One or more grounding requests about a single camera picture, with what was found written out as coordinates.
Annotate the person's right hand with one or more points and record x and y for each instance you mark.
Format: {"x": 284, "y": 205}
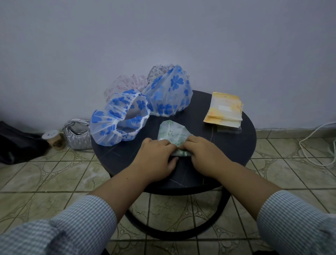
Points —
{"x": 210, "y": 160}

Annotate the person's left hand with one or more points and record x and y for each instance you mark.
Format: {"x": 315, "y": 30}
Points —
{"x": 152, "y": 160}

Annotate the stack of yellow small pouches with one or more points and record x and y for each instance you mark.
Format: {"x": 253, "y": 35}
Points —
{"x": 223, "y": 107}

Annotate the black round side table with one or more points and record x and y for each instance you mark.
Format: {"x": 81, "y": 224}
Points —
{"x": 210, "y": 147}

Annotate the blue flower shower cap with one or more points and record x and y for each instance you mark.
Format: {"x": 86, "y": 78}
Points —
{"x": 168, "y": 102}
{"x": 101, "y": 128}

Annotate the ribbon spool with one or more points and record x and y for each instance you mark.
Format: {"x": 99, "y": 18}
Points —
{"x": 53, "y": 139}

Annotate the blue cap clear packet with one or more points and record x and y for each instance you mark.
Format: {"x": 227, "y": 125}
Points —
{"x": 231, "y": 130}

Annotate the silver quilted handbag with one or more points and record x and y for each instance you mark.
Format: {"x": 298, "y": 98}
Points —
{"x": 77, "y": 139}

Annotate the person's left forearm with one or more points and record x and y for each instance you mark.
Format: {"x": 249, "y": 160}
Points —
{"x": 118, "y": 191}

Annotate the pink print shower cap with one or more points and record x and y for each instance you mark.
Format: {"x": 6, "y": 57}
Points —
{"x": 120, "y": 84}

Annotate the green print shower cap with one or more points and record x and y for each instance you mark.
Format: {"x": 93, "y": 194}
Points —
{"x": 170, "y": 131}

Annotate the black bag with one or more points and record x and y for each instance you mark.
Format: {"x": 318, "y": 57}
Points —
{"x": 18, "y": 147}

